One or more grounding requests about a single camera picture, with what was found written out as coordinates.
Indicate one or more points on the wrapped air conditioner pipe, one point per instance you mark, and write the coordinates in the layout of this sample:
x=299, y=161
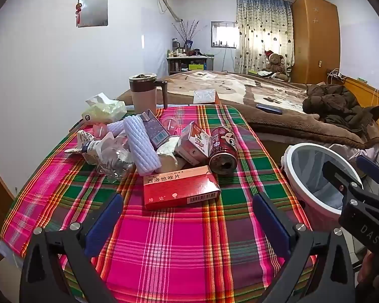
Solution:
x=169, y=9

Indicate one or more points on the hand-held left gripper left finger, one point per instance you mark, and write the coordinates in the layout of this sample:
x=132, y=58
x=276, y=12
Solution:
x=104, y=221

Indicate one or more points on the white printed wrapper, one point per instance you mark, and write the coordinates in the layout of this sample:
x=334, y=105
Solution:
x=83, y=139

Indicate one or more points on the white power strip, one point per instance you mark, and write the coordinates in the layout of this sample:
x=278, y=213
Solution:
x=336, y=75

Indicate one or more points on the pale pink bed sheet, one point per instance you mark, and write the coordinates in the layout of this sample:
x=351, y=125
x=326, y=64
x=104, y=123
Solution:
x=344, y=151

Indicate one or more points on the white pink bin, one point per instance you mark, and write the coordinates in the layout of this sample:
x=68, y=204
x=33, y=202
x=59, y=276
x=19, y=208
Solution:
x=303, y=195

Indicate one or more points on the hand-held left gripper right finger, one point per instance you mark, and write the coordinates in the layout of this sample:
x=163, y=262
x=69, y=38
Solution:
x=271, y=224

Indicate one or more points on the purple milk carton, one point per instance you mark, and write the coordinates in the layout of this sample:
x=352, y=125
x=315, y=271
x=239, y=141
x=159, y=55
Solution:
x=154, y=129

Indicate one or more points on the red medicine box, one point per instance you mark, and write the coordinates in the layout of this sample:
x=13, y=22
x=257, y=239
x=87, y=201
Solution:
x=177, y=186

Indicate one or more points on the crushed clear plastic bottle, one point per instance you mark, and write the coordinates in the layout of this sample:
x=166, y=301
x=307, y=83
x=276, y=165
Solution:
x=113, y=161

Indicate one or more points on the white red milk carton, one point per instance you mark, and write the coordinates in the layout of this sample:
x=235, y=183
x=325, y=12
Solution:
x=192, y=145

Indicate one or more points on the small window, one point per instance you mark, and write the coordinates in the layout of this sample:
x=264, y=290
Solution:
x=224, y=33

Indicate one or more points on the silver wall panel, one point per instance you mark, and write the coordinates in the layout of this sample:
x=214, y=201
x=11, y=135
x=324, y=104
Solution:
x=93, y=11

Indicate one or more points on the dark brown jacket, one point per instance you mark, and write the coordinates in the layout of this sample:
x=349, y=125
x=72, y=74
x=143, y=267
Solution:
x=334, y=101

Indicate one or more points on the wooden wardrobe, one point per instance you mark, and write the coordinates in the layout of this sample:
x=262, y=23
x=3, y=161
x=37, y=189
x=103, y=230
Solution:
x=312, y=38

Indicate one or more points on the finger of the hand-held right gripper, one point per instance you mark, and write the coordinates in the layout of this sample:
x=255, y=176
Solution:
x=369, y=167
x=338, y=176

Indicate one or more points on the green tissue pack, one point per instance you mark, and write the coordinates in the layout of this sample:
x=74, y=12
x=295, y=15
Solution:
x=107, y=110

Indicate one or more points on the red hanging ornament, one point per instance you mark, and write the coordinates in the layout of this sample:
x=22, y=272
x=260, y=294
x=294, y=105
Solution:
x=78, y=12

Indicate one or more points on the clear plastic cup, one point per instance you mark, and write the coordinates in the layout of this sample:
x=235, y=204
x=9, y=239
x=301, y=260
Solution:
x=170, y=124

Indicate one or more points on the white orange box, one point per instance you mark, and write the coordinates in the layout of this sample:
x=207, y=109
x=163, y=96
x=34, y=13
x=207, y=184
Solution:
x=203, y=96

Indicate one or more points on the pink green plaid tablecloth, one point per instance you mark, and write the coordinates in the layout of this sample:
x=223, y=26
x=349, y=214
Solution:
x=177, y=243

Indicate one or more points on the red drink can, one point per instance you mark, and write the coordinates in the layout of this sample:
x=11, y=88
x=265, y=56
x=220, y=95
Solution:
x=222, y=145

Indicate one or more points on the pink brown lidded mug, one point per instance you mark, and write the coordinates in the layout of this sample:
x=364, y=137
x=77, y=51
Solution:
x=143, y=96

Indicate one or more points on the brown teddy bear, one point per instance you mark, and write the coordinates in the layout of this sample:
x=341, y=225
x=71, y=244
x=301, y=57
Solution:
x=275, y=63

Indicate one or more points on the wooden headboard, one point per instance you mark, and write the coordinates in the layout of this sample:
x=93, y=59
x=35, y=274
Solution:
x=360, y=86

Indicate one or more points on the white paper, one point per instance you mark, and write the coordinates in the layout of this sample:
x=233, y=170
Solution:
x=167, y=151

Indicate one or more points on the white blue plastic bottle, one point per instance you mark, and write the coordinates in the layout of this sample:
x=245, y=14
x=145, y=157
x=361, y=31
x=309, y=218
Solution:
x=93, y=150

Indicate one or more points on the brown printed blanket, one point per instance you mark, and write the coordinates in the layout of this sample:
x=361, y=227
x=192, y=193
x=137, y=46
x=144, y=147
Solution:
x=240, y=91

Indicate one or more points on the green box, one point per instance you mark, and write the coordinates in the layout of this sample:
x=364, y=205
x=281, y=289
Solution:
x=196, y=67

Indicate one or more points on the heart print curtain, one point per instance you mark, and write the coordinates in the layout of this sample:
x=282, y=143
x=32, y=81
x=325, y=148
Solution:
x=259, y=31

